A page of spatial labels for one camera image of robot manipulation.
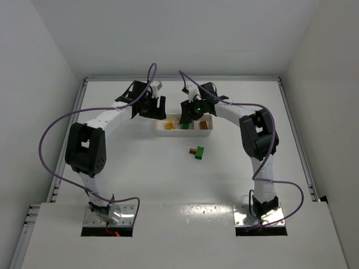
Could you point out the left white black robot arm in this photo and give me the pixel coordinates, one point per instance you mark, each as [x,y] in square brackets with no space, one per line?
[86,151]

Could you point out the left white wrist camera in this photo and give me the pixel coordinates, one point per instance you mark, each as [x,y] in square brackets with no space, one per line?
[154,88]

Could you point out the green lego brick pair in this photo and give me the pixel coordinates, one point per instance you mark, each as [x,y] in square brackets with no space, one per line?
[199,152]

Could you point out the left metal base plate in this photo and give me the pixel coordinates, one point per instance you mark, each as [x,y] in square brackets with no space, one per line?
[119,216]

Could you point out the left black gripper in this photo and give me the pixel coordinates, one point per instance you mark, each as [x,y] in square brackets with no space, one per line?
[153,112]

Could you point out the white three-compartment tray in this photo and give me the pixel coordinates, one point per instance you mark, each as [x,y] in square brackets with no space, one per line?
[193,131]

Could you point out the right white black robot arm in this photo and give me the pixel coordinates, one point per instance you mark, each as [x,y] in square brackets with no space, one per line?
[259,139]

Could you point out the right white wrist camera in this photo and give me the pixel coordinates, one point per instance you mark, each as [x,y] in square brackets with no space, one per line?
[191,92]

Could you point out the brown square lego plate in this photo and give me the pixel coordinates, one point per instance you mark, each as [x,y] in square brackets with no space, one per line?
[203,125]

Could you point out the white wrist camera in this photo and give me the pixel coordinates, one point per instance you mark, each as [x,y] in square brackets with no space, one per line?
[154,88]
[191,92]

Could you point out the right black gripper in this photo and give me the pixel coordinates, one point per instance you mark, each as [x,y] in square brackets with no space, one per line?
[187,112]

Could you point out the yellow lego plate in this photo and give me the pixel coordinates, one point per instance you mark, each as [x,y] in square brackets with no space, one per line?
[169,126]

